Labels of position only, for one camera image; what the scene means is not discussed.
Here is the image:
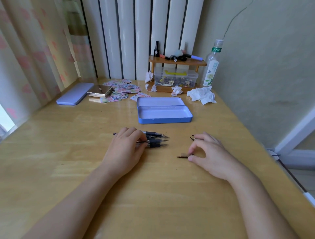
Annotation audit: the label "person's right hand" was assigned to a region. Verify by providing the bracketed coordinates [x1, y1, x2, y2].
[188, 132, 238, 182]

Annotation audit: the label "person's left hand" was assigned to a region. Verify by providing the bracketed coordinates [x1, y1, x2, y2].
[102, 127, 148, 178]

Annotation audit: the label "person's left forearm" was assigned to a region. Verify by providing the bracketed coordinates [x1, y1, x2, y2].
[22, 164, 125, 239]

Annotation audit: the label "person's right forearm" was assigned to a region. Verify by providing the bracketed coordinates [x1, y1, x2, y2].
[226, 161, 300, 239]

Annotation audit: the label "open blue tin pencil case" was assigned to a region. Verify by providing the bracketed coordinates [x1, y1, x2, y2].
[137, 97, 193, 124]

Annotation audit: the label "pile of colourful paper cards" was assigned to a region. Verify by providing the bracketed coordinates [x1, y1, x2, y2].
[99, 79, 151, 103]

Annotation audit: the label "shiny gold metal box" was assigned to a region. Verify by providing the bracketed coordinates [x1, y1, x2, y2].
[87, 84, 114, 98]

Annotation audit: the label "large crumpled white tissue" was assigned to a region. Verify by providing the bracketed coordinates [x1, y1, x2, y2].
[187, 86, 217, 105]

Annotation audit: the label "small colourful pieces in box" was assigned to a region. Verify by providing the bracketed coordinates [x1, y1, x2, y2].
[155, 76, 196, 87]

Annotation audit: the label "clear plastic storage box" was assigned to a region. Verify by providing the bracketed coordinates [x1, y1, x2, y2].
[154, 67, 199, 88]

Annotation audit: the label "closed lavender pencil case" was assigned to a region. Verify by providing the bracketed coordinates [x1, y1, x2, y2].
[56, 82, 95, 106]

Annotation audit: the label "small wooden shelf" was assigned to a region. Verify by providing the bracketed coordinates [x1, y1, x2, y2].
[148, 55, 207, 94]

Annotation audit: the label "clear plastic bottle flower label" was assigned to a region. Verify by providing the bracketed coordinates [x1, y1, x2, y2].
[202, 39, 224, 87]

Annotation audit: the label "white column radiator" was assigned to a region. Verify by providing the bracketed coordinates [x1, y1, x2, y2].
[81, 0, 205, 81]

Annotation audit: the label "pink floral curtain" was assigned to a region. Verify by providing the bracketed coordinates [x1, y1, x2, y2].
[0, 0, 99, 141]

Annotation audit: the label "thin cable on wall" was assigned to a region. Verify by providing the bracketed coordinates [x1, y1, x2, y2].
[222, 0, 254, 41]

